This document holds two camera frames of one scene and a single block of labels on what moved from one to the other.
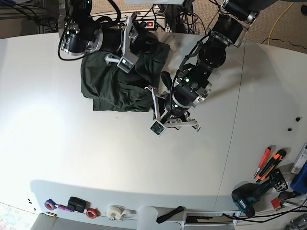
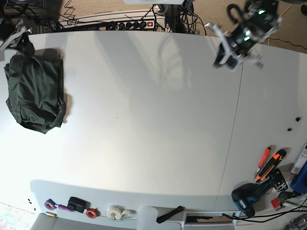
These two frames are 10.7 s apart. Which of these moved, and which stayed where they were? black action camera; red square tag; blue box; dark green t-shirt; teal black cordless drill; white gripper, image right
Moved: white gripper, image right; dark green t-shirt
Stayed: black action camera; red square tag; teal black cordless drill; blue box
